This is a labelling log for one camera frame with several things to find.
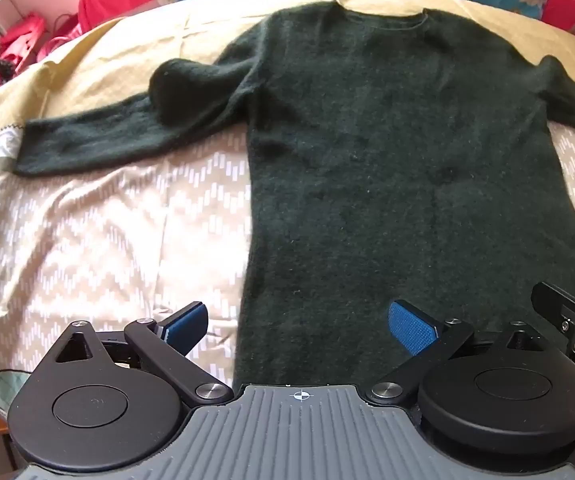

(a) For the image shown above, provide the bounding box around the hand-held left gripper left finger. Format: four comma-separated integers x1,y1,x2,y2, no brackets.
42,301,234,407

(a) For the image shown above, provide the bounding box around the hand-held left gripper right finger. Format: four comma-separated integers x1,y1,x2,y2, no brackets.
367,300,559,406

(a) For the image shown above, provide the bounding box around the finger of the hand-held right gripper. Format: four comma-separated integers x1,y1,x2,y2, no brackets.
531,282,575,363

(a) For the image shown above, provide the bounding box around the dark green sweater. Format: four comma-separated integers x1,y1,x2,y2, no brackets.
14,1,575,391

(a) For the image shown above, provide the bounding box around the beige patterned bedspread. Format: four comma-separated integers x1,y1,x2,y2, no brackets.
0,0,575,413

